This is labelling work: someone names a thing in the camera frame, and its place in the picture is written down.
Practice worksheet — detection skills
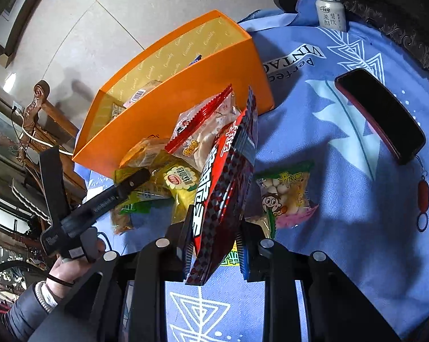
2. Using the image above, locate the wide dark framed painting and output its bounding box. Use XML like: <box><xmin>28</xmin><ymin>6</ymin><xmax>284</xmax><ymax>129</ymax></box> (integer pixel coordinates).
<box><xmin>0</xmin><ymin>0</ymin><xmax>63</xmax><ymax>68</ymax></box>

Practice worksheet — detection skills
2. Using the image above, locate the carved brown wooden chair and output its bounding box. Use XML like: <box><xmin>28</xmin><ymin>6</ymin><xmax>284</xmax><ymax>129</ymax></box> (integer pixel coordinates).
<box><xmin>17</xmin><ymin>80</ymin><xmax>90</xmax><ymax>200</ymax></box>

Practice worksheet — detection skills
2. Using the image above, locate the red checkered snack packet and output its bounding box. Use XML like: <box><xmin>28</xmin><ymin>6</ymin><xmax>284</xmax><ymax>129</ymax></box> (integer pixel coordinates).
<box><xmin>185</xmin><ymin>85</ymin><xmax>259</xmax><ymax>286</ymax></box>

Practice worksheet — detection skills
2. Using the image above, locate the pink green cartoon snack packet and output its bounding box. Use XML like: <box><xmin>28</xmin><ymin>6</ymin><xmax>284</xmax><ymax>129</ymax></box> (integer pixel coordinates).
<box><xmin>255</xmin><ymin>161</ymin><xmax>320</xmax><ymax>230</ymax></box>

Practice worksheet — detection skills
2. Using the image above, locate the small clear cracker packet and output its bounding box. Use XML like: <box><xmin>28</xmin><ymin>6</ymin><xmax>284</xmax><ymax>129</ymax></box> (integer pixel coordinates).
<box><xmin>120</xmin><ymin>137</ymin><xmax>172</xmax><ymax>170</ymax></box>

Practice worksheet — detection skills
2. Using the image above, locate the blue printed tablecloth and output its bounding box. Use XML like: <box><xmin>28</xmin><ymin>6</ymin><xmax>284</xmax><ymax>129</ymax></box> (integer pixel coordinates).
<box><xmin>75</xmin><ymin>0</ymin><xmax>429</xmax><ymax>342</ymax></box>

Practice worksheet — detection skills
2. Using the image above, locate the triangular brown snack packet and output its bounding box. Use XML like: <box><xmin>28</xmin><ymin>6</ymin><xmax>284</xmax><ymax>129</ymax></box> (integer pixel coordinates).
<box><xmin>110</xmin><ymin>209</ymin><xmax>136</xmax><ymax>236</ymax></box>

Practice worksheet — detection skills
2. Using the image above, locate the person's left forearm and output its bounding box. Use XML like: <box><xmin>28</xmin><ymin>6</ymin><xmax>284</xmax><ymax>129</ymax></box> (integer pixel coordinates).
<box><xmin>1</xmin><ymin>280</ymin><xmax>60</xmax><ymax>341</ymax></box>

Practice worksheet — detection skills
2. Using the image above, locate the yellow green cracker packet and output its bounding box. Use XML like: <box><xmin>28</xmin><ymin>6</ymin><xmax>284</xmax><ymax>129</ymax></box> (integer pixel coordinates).
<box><xmin>229</xmin><ymin>214</ymin><xmax>277</xmax><ymax>268</ymax></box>

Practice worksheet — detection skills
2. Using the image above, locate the white power cable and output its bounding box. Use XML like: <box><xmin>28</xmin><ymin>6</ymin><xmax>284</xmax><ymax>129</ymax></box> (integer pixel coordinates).
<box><xmin>20</xmin><ymin>112</ymin><xmax>76</xmax><ymax>157</ymax></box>

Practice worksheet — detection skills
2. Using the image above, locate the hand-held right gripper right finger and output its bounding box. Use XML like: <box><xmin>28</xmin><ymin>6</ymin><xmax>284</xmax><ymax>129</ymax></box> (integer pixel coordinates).
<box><xmin>236</xmin><ymin>219</ymin><xmax>404</xmax><ymax>342</ymax></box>

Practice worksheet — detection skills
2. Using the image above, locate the red clear candy bag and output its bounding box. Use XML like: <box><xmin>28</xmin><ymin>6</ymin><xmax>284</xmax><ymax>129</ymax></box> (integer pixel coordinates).
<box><xmin>164</xmin><ymin>84</ymin><xmax>236</xmax><ymax>172</ymax></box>

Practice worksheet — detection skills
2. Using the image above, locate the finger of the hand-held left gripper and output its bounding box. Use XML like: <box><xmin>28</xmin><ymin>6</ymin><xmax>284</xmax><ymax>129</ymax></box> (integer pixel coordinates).
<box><xmin>39</xmin><ymin>148</ymin><xmax>67</xmax><ymax>228</ymax></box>
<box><xmin>63</xmin><ymin>167</ymin><xmax>152</xmax><ymax>228</ymax></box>

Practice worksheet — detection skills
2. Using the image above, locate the white bead bracelet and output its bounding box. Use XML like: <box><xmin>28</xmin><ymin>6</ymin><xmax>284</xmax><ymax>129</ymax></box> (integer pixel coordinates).
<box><xmin>34</xmin><ymin>281</ymin><xmax>58</xmax><ymax>314</ymax></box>

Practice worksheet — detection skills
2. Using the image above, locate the black phone red case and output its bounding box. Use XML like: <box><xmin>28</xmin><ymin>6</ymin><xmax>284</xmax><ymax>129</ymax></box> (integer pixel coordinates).
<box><xmin>335</xmin><ymin>68</ymin><xmax>427</xmax><ymax>165</ymax></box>

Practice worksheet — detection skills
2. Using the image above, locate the person's left hand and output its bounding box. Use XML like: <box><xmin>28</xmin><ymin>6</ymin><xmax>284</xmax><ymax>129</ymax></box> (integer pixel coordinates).
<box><xmin>45</xmin><ymin>239</ymin><xmax>108</xmax><ymax>304</ymax></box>

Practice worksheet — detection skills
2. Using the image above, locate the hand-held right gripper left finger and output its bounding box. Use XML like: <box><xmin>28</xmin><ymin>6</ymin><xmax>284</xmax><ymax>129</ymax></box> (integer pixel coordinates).
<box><xmin>29</xmin><ymin>217</ymin><xmax>195</xmax><ymax>342</ymax></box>

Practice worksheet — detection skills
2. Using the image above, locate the yellow snack packet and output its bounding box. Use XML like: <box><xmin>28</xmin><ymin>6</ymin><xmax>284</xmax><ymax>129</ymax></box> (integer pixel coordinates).
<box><xmin>152</xmin><ymin>162</ymin><xmax>201</xmax><ymax>225</ymax></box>

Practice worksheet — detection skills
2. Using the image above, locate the orange cardboard box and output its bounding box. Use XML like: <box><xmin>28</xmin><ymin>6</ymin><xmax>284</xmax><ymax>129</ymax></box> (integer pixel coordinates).
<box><xmin>72</xmin><ymin>10</ymin><xmax>275</xmax><ymax>180</ymax></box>

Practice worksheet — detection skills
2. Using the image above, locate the white drink can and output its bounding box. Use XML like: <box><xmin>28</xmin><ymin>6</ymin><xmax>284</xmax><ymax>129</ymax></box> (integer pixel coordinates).
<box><xmin>315</xmin><ymin>0</ymin><xmax>347</xmax><ymax>32</ymax></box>

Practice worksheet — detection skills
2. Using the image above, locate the red oval keychain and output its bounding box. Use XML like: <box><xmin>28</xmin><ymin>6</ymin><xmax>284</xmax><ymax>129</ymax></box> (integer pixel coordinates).
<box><xmin>414</xmin><ymin>157</ymin><xmax>429</xmax><ymax>234</ymax></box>

